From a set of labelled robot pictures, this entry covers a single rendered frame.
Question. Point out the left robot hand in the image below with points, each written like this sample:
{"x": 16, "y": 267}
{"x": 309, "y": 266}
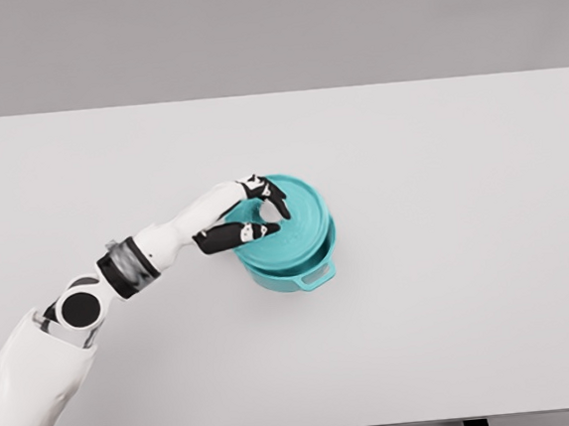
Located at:
{"x": 214, "y": 204}

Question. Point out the teal pot lid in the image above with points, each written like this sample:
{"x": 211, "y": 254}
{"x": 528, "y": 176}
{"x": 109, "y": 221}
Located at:
{"x": 296, "y": 232}

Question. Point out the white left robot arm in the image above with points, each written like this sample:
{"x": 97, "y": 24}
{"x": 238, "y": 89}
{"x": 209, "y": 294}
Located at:
{"x": 134, "y": 256}

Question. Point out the teal pot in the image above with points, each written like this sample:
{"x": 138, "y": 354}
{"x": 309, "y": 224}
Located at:
{"x": 315, "y": 275}

